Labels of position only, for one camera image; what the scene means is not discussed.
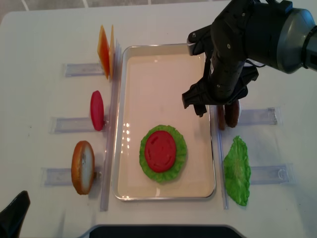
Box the red tomato slice on stack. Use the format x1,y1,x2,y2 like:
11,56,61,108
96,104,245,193
144,130,176,173

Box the standing red tomato slice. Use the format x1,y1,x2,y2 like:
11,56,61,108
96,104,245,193
90,91,105,131

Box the standing bun slice left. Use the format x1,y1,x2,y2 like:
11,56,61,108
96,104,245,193
71,141,95,195

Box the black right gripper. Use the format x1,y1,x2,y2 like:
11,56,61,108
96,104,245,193
182,0,287,117

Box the white rectangular tray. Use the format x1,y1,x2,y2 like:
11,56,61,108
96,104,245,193
112,44,216,200

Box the orange cheese slice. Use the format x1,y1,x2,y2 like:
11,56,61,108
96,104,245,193
97,25,110,79

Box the right long clear rail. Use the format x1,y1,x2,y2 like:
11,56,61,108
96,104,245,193
209,106,229,210

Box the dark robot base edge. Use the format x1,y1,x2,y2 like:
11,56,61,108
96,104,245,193
89,225,242,238

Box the clear holder for patties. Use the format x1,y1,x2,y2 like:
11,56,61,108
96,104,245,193
238,107,282,126

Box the green lettuce leaf on stack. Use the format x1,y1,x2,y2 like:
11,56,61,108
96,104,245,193
139,125,187,183

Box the clear holder for cheese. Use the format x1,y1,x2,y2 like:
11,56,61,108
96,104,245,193
62,63,105,77

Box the clear holder for lettuce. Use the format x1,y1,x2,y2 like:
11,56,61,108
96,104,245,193
250,164,296,185

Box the long clear rail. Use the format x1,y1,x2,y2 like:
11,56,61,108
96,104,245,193
100,40,122,212
209,106,229,210

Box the left long clear rail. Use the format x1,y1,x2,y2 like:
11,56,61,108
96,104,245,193
100,40,122,212

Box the brown meat patty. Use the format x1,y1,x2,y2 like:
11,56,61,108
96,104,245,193
225,100,241,128
217,105,226,130

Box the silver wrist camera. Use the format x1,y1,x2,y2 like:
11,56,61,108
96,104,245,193
187,31,197,56

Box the clear holder for left bun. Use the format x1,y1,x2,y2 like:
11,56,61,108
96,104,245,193
41,167,103,187

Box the standing green lettuce leaf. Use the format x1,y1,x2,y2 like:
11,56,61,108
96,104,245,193
223,136,251,206

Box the clear holder for tomato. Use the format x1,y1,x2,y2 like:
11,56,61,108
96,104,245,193
49,117,96,134

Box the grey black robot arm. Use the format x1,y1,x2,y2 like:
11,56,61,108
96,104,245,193
182,0,317,107

